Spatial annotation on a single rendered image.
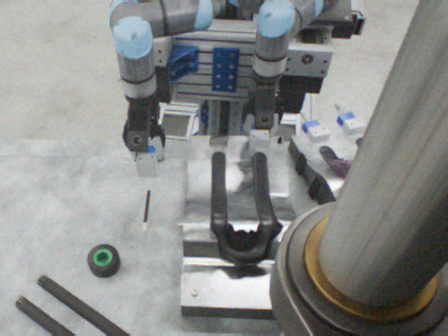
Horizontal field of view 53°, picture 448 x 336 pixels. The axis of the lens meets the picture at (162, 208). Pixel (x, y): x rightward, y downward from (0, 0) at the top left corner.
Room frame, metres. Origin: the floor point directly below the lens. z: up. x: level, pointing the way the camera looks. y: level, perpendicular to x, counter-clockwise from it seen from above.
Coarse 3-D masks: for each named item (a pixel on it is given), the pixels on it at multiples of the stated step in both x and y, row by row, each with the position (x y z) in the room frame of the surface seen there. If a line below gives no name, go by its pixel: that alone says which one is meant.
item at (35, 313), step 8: (16, 304) 0.47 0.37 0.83; (24, 304) 0.47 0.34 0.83; (32, 304) 0.46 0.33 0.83; (24, 312) 0.45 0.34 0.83; (32, 312) 0.44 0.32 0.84; (40, 312) 0.44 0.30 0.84; (40, 320) 0.42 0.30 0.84; (48, 320) 0.41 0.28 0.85; (48, 328) 0.40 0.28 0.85; (56, 328) 0.39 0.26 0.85; (64, 328) 0.39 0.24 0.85
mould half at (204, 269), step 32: (192, 160) 0.81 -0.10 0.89; (192, 192) 0.70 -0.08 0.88; (288, 192) 0.67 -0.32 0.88; (192, 224) 0.57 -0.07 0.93; (256, 224) 0.55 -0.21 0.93; (288, 224) 0.54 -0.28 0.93; (192, 256) 0.52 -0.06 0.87; (192, 288) 0.45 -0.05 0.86; (224, 288) 0.44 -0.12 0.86; (256, 288) 0.43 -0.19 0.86
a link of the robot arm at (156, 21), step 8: (120, 0) 0.93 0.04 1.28; (128, 0) 0.93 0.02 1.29; (112, 8) 0.92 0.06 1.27; (120, 8) 0.90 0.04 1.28; (128, 8) 0.89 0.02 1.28; (136, 8) 0.89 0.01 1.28; (144, 8) 0.89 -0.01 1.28; (152, 8) 0.89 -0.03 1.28; (160, 8) 0.89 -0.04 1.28; (112, 16) 0.90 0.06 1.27; (120, 16) 0.87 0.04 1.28; (128, 16) 0.86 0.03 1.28; (136, 16) 0.87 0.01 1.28; (144, 16) 0.88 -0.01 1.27; (152, 16) 0.87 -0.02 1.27; (160, 16) 0.87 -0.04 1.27; (112, 24) 0.88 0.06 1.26; (152, 24) 0.87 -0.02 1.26; (160, 24) 0.87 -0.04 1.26; (112, 32) 0.86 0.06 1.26; (152, 32) 0.86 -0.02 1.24; (160, 32) 0.87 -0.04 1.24
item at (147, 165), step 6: (150, 138) 0.86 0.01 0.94; (150, 144) 0.84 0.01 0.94; (150, 150) 0.81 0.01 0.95; (138, 156) 0.78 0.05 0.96; (144, 156) 0.78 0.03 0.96; (150, 156) 0.77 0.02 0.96; (156, 156) 0.77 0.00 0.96; (138, 162) 0.76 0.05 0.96; (144, 162) 0.76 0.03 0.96; (150, 162) 0.75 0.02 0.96; (156, 162) 0.76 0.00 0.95; (138, 168) 0.76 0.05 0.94; (144, 168) 0.75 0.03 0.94; (150, 168) 0.75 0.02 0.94; (156, 168) 0.75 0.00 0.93; (138, 174) 0.76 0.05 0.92; (144, 174) 0.75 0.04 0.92; (150, 174) 0.75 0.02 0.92; (156, 174) 0.75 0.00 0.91
